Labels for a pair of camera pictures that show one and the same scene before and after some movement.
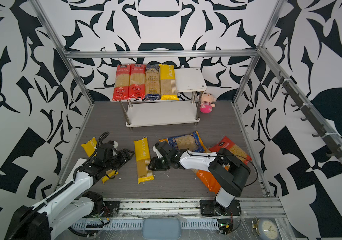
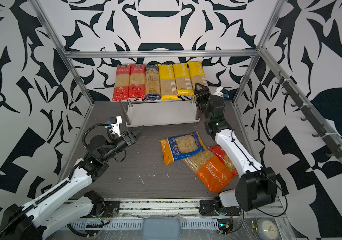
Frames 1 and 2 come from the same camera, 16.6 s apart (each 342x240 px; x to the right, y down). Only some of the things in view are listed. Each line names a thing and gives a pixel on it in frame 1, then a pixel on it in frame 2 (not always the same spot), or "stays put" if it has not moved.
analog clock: [268, 229] stays put
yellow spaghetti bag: [142, 157] to [183, 80]
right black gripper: [156, 164] to [201, 98]
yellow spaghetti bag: [168, 84] stays put
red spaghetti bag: [122, 91] stays put
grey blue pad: [161, 228] stays put
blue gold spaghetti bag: [152, 92] stays put
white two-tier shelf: [190, 79] stays put
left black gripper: [124, 157] to [127, 136]
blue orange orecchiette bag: [192, 141] stays put
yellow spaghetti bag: [89, 147] to [196, 75]
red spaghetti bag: [137, 81] stays put
